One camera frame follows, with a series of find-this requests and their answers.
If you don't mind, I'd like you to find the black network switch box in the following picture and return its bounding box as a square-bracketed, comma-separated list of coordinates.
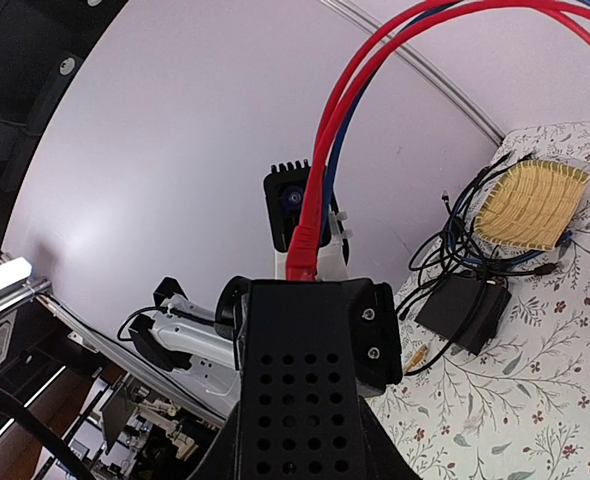
[234, 277, 371, 480]

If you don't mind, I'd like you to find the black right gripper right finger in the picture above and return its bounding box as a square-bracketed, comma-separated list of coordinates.
[359, 397, 421, 480]

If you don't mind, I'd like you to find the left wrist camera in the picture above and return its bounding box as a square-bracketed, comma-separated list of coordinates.
[262, 158, 351, 254]

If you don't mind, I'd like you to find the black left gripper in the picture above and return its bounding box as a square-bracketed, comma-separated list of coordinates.
[215, 276, 402, 398]

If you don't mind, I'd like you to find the black cable bundle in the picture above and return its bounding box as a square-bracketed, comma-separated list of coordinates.
[394, 149, 576, 321]

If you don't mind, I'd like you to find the floral patterned table cloth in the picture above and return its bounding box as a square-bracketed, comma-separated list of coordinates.
[370, 121, 590, 479]

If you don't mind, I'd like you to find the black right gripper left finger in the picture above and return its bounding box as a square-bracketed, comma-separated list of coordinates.
[187, 401, 241, 480]

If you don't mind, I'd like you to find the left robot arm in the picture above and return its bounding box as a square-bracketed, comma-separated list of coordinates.
[118, 276, 403, 398]

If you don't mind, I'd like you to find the yellow woven mat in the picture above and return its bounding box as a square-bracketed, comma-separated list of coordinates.
[474, 159, 590, 252]

